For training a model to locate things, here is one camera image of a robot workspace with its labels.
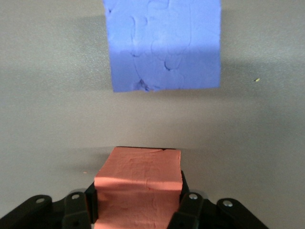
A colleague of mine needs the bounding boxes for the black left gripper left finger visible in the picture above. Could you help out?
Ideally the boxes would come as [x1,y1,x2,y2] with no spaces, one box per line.
[61,183,99,229]

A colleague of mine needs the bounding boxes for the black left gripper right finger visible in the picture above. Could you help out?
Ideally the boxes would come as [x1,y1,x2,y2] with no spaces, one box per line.
[168,169,204,229]

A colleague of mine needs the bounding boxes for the orange cube block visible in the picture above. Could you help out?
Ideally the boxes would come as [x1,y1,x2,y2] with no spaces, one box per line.
[94,146,183,229]

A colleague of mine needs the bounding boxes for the blue cube block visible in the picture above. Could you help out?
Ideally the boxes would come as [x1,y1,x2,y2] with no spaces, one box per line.
[102,0,221,93]

